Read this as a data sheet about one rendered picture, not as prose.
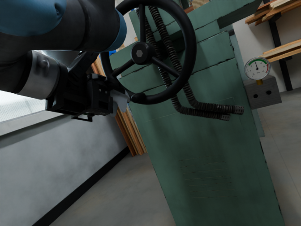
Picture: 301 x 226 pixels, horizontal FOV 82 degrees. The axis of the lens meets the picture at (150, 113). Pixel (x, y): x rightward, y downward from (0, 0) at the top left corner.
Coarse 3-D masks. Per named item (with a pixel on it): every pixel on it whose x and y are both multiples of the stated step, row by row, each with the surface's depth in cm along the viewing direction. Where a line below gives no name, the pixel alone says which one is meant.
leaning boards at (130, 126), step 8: (96, 64) 207; (96, 72) 206; (120, 112) 216; (128, 112) 209; (120, 120) 217; (128, 120) 210; (120, 128) 213; (128, 128) 214; (136, 128) 212; (128, 136) 219; (136, 136) 214; (128, 144) 215; (136, 144) 211; (144, 144) 210; (136, 152) 219
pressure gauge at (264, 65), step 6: (252, 60) 49; (258, 60) 48; (264, 60) 48; (246, 66) 49; (252, 66) 49; (258, 66) 48; (264, 66) 48; (270, 66) 47; (246, 72) 50; (252, 72) 49; (258, 72) 49; (264, 72) 48; (252, 78) 50; (258, 78) 49; (258, 84) 51
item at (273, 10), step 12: (264, 0) 228; (276, 0) 193; (288, 0) 182; (300, 0) 182; (264, 12) 206; (276, 12) 193; (276, 36) 233; (276, 48) 206; (288, 48) 198; (300, 48) 193; (288, 84) 242
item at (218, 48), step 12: (216, 36) 56; (228, 36) 55; (204, 48) 58; (216, 48) 57; (228, 48) 55; (168, 60) 64; (180, 60) 62; (204, 60) 59; (216, 60) 58; (144, 72) 69; (156, 72) 67; (192, 72) 62; (132, 84) 72; (144, 84) 70; (156, 84) 68
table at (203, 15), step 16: (224, 0) 53; (240, 0) 51; (256, 0) 50; (192, 16) 57; (208, 16) 55; (224, 16) 54; (240, 16) 63; (176, 32) 52; (128, 48) 69; (112, 64) 73
